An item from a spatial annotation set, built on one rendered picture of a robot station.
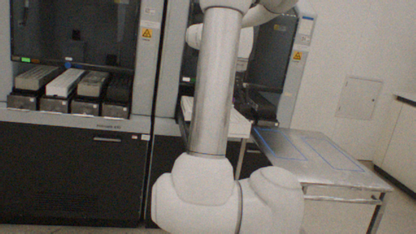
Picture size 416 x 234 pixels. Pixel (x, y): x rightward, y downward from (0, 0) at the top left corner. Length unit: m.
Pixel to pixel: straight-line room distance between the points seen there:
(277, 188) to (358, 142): 3.05
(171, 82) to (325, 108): 2.03
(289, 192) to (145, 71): 1.18
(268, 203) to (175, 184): 0.23
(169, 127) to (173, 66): 0.33
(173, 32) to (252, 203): 1.16
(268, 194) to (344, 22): 2.71
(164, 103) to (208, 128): 1.06
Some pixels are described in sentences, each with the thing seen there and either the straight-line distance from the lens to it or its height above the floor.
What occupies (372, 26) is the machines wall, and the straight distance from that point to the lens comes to 3.53.
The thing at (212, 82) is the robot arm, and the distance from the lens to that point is 0.79.
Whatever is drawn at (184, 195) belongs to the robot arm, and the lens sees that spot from 0.77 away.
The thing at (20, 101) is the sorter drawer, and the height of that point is 0.78.
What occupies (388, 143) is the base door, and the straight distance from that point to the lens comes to 3.85.
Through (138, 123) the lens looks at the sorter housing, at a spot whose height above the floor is 0.72.
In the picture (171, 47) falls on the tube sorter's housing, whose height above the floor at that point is 1.14.
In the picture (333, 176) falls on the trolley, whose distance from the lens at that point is 1.34.
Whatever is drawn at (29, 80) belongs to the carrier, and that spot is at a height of 0.87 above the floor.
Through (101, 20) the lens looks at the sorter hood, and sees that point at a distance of 1.75.
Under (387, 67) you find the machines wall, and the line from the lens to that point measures 3.72.
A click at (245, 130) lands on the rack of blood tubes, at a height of 0.90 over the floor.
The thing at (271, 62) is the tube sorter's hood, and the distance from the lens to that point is 1.87.
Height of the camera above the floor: 1.32
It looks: 17 degrees down
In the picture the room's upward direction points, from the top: 9 degrees clockwise
